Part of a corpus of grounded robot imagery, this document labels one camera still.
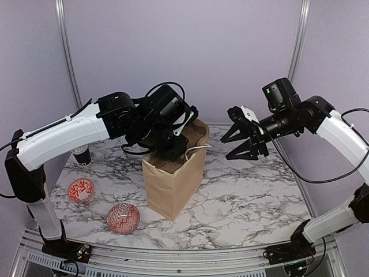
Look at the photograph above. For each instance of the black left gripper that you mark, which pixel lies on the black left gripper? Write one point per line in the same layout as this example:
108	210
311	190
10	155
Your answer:
173	153

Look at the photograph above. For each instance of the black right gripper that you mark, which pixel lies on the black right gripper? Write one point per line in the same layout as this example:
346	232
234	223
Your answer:
248	146

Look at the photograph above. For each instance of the brown paper bag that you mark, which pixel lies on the brown paper bag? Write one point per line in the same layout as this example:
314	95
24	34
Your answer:
170	185

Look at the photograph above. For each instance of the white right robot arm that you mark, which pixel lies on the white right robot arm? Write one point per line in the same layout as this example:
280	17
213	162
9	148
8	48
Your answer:
321	118

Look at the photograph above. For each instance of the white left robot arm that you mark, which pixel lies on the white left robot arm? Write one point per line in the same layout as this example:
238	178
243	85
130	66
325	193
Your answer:
110	117

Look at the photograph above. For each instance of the black cup with straws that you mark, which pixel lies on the black cup with straws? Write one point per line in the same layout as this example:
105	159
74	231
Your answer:
82	155

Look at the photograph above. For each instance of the red geometric pattern bowl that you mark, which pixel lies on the red geometric pattern bowl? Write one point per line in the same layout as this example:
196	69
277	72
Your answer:
123	218

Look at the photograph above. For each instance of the red floral pattern bowl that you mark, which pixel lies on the red floral pattern bowl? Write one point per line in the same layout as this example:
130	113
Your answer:
81	190

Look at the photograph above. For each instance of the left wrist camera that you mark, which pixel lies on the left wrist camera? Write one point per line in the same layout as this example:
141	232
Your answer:
182	121

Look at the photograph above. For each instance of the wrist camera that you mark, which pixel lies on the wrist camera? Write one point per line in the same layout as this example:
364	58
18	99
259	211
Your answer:
182	121
242	115

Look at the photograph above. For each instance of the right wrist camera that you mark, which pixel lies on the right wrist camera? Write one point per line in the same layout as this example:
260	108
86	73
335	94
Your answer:
242	115

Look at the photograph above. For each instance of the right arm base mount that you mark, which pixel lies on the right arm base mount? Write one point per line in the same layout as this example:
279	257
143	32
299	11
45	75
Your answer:
287	252

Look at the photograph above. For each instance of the right aluminium frame post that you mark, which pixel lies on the right aluminium frame post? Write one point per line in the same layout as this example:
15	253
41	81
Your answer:
300	38

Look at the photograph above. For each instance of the aluminium frame post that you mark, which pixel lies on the aluminium frame post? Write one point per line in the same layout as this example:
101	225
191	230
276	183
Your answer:
300	38
62	28

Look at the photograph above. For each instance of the left aluminium frame post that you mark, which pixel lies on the left aluminium frame post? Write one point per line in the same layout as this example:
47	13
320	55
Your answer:
62	28

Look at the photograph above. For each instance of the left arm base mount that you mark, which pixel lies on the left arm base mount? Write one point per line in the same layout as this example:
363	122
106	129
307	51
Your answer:
69	250

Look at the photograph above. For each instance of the front aluminium rail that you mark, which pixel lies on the front aluminium rail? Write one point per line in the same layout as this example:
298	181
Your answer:
117	261

